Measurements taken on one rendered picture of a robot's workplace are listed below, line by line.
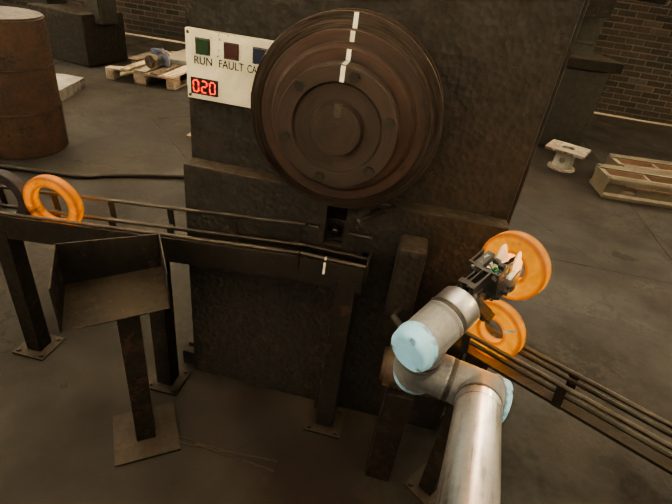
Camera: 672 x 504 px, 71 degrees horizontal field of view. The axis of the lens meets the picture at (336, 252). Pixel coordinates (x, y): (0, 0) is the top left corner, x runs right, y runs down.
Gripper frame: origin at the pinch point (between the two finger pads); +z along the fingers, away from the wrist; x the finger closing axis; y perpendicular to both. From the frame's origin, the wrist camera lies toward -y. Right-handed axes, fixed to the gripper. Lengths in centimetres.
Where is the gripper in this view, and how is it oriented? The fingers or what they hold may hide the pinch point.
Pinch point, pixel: (516, 258)
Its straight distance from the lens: 112.7
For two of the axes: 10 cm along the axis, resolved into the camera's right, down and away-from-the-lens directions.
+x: -6.7, -4.5, 5.8
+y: -1.0, -7.3, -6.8
